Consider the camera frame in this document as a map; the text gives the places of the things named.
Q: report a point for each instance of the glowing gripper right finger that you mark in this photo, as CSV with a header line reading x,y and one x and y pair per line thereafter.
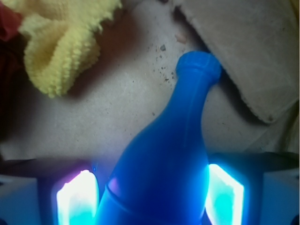
x,y
254,189

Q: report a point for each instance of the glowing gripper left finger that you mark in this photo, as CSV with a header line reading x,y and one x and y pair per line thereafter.
x,y
47,191

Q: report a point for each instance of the blue plastic bottle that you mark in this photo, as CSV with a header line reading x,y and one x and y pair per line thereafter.
x,y
162,176

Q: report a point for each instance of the brown paper bag liner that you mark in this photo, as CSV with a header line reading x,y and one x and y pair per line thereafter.
x,y
254,107

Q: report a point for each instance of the yellow terry cloth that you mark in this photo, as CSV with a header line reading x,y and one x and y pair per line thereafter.
x,y
61,39

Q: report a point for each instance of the crumpled red cloth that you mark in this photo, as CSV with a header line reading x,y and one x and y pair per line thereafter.
x,y
10,22

